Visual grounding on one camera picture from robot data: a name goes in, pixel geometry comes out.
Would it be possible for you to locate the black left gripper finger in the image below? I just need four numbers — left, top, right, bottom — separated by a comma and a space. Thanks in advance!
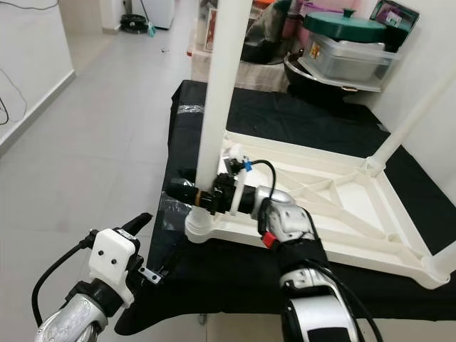
160, 242, 183, 276
120, 212, 154, 234

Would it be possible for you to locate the white plastic table leg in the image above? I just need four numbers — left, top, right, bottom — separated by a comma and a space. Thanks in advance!
363, 64, 456, 177
422, 239, 456, 289
184, 0, 255, 244

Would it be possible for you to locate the crumpled clear tape patch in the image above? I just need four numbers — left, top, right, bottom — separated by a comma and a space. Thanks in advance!
155, 192, 190, 232

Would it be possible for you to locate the black tablecloth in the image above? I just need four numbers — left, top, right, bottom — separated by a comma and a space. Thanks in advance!
114, 80, 456, 336

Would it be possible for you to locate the beige textured cloth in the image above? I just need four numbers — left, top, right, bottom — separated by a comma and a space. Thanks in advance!
189, 50, 289, 92

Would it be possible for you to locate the black round pan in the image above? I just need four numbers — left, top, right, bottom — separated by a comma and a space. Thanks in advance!
284, 53, 385, 104

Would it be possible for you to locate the red printed cardboard box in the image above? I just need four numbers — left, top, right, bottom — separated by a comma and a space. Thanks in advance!
203, 7, 218, 52

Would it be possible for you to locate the black plastic bag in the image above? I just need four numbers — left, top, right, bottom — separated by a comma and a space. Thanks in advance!
242, 0, 293, 65

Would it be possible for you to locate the black round floor device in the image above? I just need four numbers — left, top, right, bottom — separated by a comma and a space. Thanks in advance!
121, 14, 152, 34

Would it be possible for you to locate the white cabinet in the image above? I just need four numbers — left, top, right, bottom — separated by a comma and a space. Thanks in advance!
142, 0, 175, 29

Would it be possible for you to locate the clear plastic storage box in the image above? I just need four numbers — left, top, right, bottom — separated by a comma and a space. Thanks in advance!
298, 32, 403, 83

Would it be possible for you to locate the green lidded pot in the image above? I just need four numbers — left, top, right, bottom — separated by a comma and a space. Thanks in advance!
303, 9, 389, 43

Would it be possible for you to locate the purple printed box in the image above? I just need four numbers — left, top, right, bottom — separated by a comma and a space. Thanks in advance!
370, 0, 421, 51

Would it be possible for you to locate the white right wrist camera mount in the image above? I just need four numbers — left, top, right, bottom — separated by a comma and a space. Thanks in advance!
224, 145, 254, 214

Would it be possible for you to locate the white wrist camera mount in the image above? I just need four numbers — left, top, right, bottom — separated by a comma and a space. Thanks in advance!
89, 228, 142, 300
224, 145, 254, 214

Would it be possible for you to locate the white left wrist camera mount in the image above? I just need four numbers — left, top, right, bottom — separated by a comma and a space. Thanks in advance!
89, 228, 142, 300

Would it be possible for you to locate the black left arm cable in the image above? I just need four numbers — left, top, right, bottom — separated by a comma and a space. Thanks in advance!
32, 232, 97, 328

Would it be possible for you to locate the black power adapter cable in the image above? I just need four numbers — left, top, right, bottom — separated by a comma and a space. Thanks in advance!
0, 0, 58, 125

